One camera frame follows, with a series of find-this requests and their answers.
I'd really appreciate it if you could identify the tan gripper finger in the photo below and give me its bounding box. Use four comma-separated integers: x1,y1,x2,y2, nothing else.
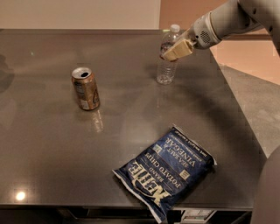
162,39,193,61
172,31,193,46

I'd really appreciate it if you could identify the blue Kettle chip bag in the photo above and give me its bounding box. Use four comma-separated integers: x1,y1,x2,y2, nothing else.
114,126,216,223

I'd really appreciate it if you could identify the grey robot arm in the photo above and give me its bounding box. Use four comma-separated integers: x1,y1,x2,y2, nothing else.
163,0,280,224

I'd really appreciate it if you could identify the clear plastic water bottle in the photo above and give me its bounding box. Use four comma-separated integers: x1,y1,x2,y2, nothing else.
157,24,180,85

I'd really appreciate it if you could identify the white labelled box under table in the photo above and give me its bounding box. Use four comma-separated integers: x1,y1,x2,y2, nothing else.
181,209,216,224

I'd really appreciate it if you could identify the dark grey table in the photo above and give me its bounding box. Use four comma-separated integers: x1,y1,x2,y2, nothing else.
0,30,264,224

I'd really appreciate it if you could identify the orange soda can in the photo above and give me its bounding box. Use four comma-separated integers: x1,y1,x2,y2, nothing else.
72,67,100,110

